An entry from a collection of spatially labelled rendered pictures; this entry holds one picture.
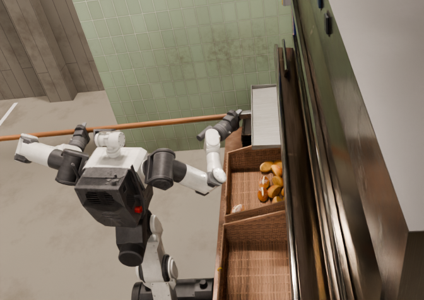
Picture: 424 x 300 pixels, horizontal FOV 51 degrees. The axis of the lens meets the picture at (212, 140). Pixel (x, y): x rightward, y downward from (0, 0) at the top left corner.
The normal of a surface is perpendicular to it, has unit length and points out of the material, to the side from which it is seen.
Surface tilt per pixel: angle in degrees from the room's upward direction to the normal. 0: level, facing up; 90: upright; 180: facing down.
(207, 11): 90
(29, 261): 0
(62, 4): 90
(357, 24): 0
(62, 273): 0
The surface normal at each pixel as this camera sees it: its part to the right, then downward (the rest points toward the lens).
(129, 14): -0.07, 0.62
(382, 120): -0.16, -0.78
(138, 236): -0.15, -0.11
